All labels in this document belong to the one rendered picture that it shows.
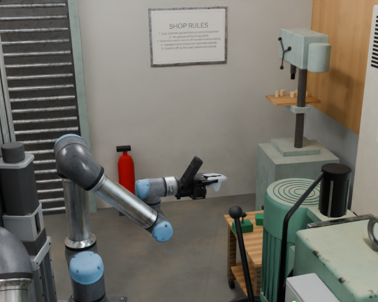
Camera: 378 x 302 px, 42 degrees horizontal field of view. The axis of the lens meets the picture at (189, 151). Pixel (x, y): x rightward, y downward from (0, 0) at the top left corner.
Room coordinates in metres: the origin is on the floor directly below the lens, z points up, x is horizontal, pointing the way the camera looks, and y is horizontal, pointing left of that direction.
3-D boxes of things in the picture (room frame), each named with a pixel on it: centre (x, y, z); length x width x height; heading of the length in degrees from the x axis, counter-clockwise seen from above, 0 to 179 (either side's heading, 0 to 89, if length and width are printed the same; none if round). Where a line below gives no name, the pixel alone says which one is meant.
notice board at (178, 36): (4.07, -0.01, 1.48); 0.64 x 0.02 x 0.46; 100
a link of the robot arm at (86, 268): (1.49, 0.37, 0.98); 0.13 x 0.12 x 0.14; 19
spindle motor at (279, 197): (1.06, -0.27, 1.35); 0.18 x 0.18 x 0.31
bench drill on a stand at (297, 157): (3.41, -0.81, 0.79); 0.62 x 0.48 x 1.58; 9
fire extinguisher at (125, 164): (3.88, 0.54, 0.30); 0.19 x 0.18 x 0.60; 10
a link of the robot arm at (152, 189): (1.70, 0.15, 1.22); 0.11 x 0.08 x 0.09; 108
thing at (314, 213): (0.92, -0.30, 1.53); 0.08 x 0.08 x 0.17; 15
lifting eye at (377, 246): (0.78, -0.34, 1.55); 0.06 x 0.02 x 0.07; 15
